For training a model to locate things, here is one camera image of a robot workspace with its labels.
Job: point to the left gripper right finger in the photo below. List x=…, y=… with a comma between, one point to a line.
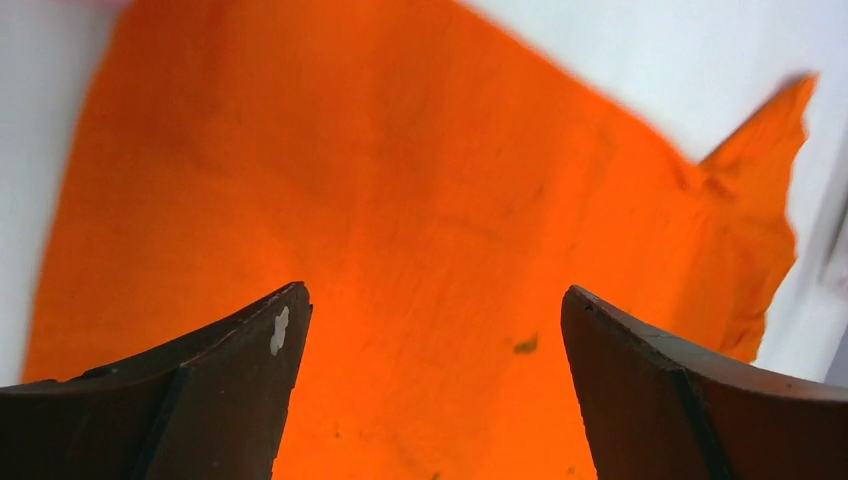
x=656, y=406

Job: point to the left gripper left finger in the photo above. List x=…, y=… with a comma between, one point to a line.
x=211, y=404

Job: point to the orange t shirt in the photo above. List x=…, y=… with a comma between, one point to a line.
x=437, y=186

